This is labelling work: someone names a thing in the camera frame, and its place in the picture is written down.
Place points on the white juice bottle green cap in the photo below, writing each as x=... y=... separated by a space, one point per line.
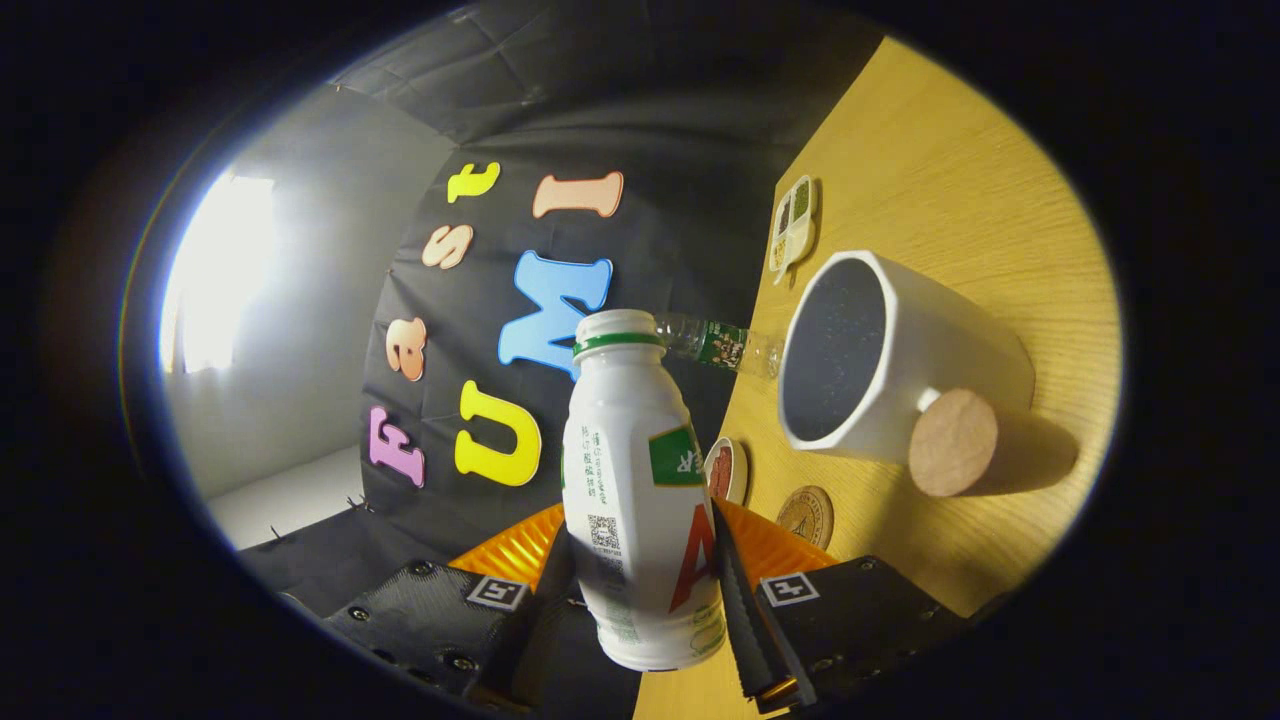
x=625 y=450

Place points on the round wooden coaster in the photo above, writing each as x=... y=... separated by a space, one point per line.
x=805 y=518

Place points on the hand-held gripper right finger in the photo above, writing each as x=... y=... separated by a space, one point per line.
x=745 y=625

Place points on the white divided condiment dish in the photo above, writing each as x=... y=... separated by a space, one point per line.
x=795 y=225

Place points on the white round plate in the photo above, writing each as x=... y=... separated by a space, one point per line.
x=738 y=470

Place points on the brown sausage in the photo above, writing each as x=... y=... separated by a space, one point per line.
x=715 y=478
x=728 y=470

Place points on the clear plastic water bottle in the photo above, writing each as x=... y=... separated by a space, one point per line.
x=722 y=342

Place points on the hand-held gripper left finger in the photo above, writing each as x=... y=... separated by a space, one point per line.
x=545 y=625

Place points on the wooden table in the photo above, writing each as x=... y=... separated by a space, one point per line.
x=950 y=200

